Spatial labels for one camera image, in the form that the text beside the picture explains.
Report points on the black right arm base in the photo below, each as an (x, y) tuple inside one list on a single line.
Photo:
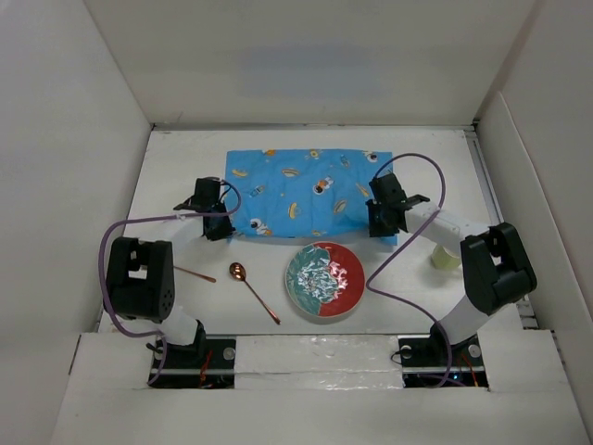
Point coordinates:
[(425, 362)]

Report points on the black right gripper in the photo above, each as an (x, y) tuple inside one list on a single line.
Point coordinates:
[(374, 230)]

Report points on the copper fork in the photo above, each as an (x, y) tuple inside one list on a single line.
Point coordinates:
[(195, 274)]

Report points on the pale yellow paper cup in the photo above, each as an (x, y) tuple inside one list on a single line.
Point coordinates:
[(443, 259)]

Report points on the red and teal plate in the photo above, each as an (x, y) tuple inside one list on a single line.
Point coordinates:
[(325, 281)]

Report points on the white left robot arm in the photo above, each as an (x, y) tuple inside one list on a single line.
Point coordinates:
[(137, 277)]

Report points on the blue patterned cloth napkin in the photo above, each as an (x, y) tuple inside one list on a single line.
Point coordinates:
[(301, 193)]

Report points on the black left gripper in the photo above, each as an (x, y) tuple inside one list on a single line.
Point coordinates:
[(223, 233)]

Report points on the copper spoon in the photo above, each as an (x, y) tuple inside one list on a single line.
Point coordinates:
[(238, 273)]

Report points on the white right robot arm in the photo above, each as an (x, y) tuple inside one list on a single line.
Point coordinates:
[(495, 266)]

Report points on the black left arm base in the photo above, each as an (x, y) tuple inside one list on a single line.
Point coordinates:
[(212, 368)]

